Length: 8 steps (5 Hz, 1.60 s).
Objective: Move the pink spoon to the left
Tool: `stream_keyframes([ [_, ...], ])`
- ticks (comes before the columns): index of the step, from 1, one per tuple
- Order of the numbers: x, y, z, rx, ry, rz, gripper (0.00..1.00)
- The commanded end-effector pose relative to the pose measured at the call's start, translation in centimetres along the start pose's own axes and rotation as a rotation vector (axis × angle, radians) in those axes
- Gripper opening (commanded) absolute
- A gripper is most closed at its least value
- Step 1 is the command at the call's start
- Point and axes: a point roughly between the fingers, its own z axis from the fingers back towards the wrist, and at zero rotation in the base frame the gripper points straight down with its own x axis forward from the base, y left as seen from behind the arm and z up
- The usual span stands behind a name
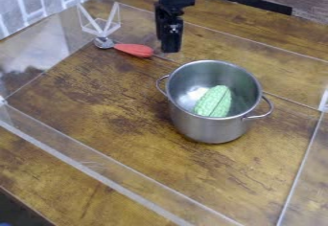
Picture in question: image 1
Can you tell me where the stainless steel pot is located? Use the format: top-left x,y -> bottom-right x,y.
156,59 -> 274,144

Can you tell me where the pink handled metal spoon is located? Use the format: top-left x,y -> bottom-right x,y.
93,37 -> 153,57

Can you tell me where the green bitter gourd toy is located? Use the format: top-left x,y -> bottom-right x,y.
194,85 -> 231,118

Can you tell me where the black strip on table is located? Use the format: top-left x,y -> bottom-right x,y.
224,0 -> 291,15

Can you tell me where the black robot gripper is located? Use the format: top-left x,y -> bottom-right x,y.
155,0 -> 195,53

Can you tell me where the clear acrylic barrier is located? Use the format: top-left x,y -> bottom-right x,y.
0,1 -> 328,226

